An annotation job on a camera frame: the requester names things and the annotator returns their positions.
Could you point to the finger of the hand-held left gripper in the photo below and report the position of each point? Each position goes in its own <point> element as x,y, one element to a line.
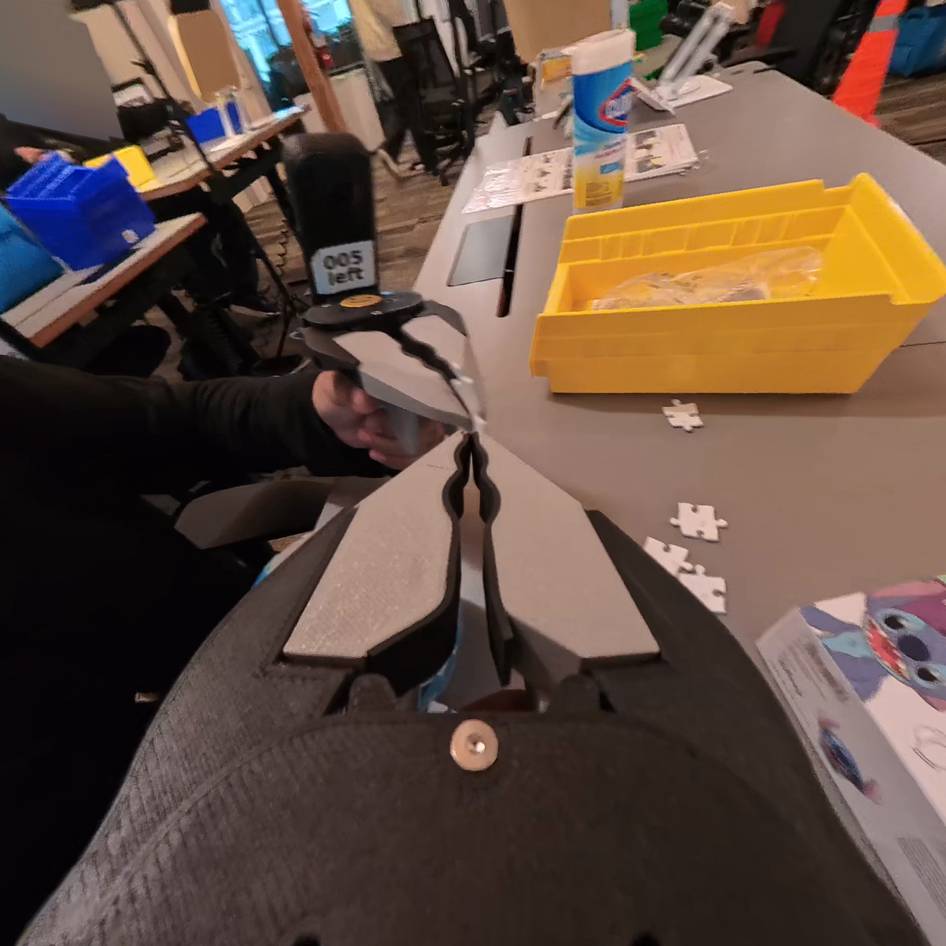
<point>399,377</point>
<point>443,336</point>

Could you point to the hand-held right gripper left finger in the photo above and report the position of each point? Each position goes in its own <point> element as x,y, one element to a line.
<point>377,584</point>

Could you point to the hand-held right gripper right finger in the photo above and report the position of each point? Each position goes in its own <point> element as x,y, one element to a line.
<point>569,584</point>

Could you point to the person's left forearm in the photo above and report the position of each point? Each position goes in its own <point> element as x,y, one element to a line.
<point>185,421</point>

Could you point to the white puzzle piece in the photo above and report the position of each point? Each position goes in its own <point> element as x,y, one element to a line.
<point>681,416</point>
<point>698,521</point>
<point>706,590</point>
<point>665,554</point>

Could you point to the colourful cartoon puzzle box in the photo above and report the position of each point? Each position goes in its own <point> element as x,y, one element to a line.
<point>850,702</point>

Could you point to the person's left hand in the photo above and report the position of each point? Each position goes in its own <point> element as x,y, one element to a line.
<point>347,417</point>

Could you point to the wooden desk black legs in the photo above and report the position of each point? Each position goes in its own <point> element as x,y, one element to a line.
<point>244,137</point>
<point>111,288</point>

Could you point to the blue plastic bin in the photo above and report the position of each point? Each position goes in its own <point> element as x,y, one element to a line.
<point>81,214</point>
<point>214,122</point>

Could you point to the printed marker sheet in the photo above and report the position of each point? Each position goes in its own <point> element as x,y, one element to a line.
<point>517,181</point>

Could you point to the small yellow bin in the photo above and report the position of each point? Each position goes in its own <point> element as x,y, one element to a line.
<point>125,166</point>

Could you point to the yellow plastic bin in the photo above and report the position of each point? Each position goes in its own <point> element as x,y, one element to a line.
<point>702,355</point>

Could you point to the clear plastic bag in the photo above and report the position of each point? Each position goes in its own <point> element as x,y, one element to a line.
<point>702,284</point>

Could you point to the disinfecting wipes canister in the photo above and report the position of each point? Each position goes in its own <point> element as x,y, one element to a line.
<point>602,111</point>

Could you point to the cardboard box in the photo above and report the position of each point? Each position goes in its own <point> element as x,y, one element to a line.
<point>554,26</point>

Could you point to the green plastic bin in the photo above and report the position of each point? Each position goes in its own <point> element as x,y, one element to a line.
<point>649,26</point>

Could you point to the white desk lamp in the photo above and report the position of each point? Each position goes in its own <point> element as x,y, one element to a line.
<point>687,52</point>

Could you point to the orange safety cone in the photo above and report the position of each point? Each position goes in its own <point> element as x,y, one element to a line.
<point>868,59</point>

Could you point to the wooden post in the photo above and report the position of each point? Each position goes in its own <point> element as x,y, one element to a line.
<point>310,66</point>

